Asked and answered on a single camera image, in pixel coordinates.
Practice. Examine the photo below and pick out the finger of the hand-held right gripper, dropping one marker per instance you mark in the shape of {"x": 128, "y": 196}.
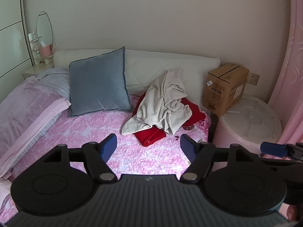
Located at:
{"x": 272, "y": 149}

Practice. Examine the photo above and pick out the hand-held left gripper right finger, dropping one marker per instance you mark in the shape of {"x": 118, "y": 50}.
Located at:
{"x": 188, "y": 146}

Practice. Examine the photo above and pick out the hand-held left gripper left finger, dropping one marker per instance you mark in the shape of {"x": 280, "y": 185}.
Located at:
{"x": 109, "y": 146}

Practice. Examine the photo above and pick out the cream turtleneck sweater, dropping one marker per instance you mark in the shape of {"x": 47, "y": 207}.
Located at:
{"x": 163, "y": 99}

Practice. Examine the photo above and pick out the pink round tub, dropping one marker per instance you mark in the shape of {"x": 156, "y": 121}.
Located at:
{"x": 224, "y": 139}

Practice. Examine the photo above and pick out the red knit garment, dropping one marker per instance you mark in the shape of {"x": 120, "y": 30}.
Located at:
{"x": 151, "y": 136}

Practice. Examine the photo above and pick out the cardboard box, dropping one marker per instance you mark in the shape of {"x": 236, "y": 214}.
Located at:
{"x": 220, "y": 92}

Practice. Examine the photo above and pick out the grey-blue cushion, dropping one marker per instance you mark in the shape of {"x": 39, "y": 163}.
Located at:
{"x": 99, "y": 82}

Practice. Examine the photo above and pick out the pink curtain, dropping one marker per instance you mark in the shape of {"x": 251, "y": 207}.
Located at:
{"x": 291, "y": 75}

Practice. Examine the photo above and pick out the lilac striped pillow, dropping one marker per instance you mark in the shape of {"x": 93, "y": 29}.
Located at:
{"x": 55, "y": 80}

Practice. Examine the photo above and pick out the white padded headboard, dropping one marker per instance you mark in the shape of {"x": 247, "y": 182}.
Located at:
{"x": 146, "y": 68}

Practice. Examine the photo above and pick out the pink plush pillow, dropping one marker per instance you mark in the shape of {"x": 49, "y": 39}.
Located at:
{"x": 26, "y": 108}

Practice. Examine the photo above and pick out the white dressing table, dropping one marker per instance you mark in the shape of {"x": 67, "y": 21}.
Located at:
{"x": 35, "y": 69}

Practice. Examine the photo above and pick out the pink round tissue box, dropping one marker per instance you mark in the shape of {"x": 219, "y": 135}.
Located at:
{"x": 45, "y": 51}

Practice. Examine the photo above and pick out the small white shelf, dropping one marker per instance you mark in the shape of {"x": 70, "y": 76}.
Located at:
{"x": 33, "y": 37}

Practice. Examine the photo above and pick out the oval mirror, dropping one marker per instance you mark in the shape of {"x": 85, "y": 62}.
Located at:
{"x": 45, "y": 28}

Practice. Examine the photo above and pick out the white sliding wardrobe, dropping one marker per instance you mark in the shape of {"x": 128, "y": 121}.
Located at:
{"x": 11, "y": 40}

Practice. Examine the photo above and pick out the wall socket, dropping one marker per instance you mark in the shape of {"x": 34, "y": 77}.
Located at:
{"x": 253, "y": 78}

